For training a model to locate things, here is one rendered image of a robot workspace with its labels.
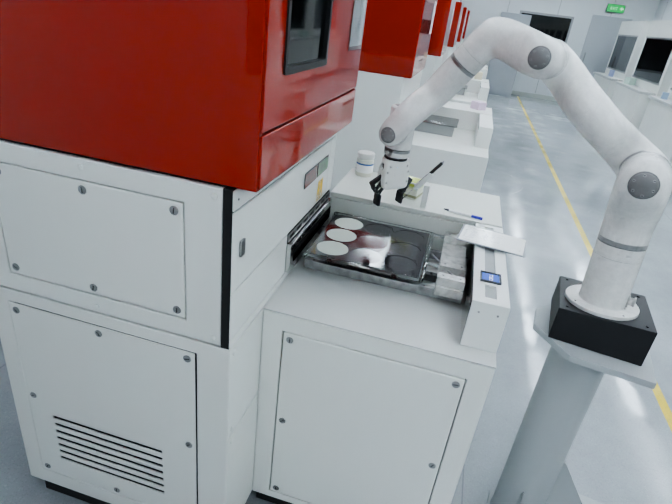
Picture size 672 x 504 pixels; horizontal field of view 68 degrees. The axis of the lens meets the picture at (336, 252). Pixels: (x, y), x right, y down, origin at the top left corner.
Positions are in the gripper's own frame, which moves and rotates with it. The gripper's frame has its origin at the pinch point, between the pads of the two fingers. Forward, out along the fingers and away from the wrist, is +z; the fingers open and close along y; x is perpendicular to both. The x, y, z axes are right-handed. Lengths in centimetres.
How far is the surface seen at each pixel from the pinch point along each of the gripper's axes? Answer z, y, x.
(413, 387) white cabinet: 30, -22, -52
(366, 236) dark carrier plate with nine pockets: 11.0, -8.4, -2.6
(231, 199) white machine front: -20, -67, -33
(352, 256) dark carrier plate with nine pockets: 10.7, -20.9, -13.8
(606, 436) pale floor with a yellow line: 101, 102, -57
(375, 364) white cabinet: 26, -29, -44
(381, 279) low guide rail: 16.3, -13.6, -20.7
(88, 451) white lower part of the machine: 71, -99, -3
